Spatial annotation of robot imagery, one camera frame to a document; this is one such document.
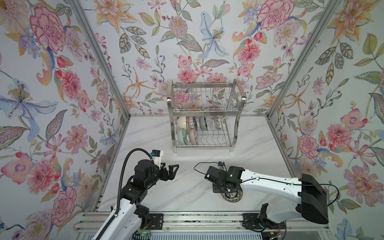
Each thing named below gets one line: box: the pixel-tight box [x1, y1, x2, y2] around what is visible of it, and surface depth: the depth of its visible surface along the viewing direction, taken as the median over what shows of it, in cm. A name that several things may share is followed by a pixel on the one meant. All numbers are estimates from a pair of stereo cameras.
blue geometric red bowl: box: [188, 116, 198, 131], surface depth 103 cm
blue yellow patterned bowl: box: [215, 116, 222, 130], surface depth 103 cm
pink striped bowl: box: [189, 128, 198, 145], surface depth 97 cm
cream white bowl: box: [177, 116, 187, 130], surface depth 103 cm
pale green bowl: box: [178, 128, 188, 145], surface depth 97 cm
